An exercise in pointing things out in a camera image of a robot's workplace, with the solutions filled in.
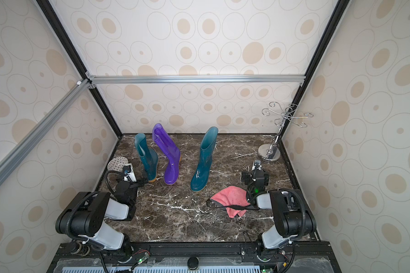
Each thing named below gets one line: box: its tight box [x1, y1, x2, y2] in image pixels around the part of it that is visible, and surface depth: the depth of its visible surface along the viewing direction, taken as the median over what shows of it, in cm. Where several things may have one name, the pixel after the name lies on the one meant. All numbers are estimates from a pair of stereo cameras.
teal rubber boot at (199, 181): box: [190, 126, 219, 192], surface depth 94 cm
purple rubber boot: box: [152, 122, 182, 185], surface depth 96 cm
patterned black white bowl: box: [107, 156, 129, 173], surface depth 102 cm
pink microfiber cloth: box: [210, 185, 251, 218], surface depth 89 cm
